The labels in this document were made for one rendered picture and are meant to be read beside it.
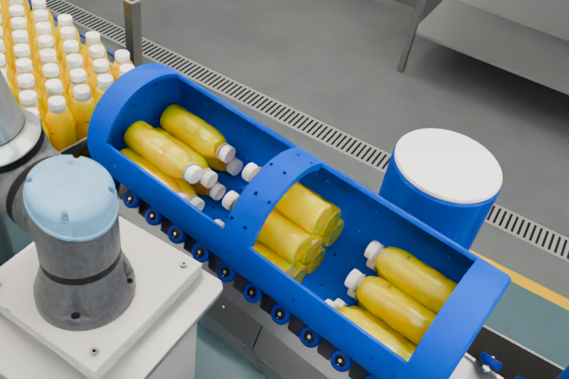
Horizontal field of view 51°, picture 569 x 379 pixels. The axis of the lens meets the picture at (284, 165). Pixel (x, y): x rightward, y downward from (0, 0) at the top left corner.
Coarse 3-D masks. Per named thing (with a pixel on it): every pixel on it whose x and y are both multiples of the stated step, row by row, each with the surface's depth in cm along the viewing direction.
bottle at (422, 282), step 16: (384, 256) 113; (400, 256) 112; (384, 272) 112; (400, 272) 110; (416, 272) 110; (432, 272) 110; (400, 288) 113; (416, 288) 109; (432, 288) 108; (448, 288) 107; (432, 304) 108
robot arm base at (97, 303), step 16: (48, 272) 83; (112, 272) 86; (128, 272) 92; (48, 288) 85; (64, 288) 84; (80, 288) 84; (96, 288) 85; (112, 288) 87; (128, 288) 90; (48, 304) 86; (64, 304) 85; (80, 304) 85; (96, 304) 86; (112, 304) 87; (128, 304) 91; (48, 320) 87; (64, 320) 86; (80, 320) 86; (96, 320) 87; (112, 320) 89
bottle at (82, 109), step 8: (72, 104) 145; (80, 104) 144; (88, 104) 145; (96, 104) 148; (72, 112) 146; (80, 112) 145; (88, 112) 146; (80, 120) 146; (88, 120) 147; (80, 128) 148; (80, 136) 150; (80, 152) 154; (88, 152) 154
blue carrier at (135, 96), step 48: (144, 96) 136; (192, 96) 143; (96, 144) 127; (240, 144) 140; (288, 144) 120; (144, 192) 123; (240, 192) 140; (336, 192) 127; (240, 240) 110; (336, 240) 130; (384, 240) 124; (432, 240) 115; (288, 288) 106; (336, 288) 126; (480, 288) 96; (336, 336) 104; (432, 336) 93
